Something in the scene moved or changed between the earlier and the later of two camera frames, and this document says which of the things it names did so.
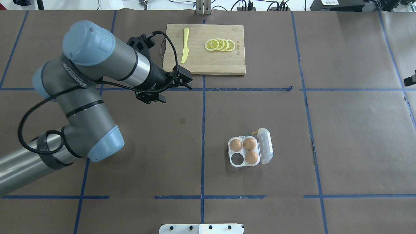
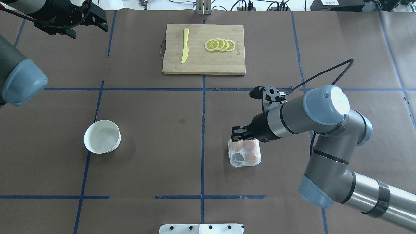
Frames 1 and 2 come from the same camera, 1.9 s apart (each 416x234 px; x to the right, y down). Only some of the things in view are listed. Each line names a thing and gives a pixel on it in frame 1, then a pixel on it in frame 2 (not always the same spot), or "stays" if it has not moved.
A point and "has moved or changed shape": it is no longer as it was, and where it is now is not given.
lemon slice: (226, 45) stays
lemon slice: (231, 45) stays
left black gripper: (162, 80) -> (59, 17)
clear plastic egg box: (247, 151) has moved or changed shape
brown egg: (251, 157) stays
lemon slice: (211, 45) stays
